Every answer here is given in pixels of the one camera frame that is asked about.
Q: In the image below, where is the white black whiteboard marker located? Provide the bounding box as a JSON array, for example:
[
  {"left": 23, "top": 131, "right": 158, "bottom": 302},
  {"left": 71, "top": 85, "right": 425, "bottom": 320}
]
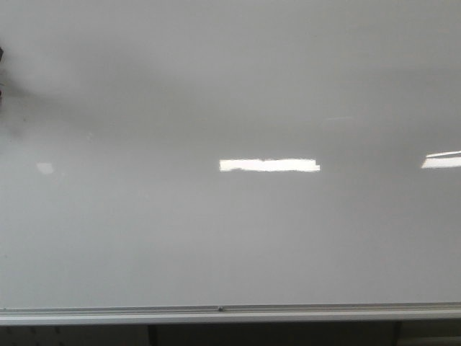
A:
[{"left": 0, "top": 47, "right": 4, "bottom": 103}]

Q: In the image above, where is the white whiteboard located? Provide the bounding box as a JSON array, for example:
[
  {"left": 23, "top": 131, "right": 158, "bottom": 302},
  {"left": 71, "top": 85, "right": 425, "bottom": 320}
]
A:
[{"left": 1, "top": 1, "right": 460, "bottom": 326}]

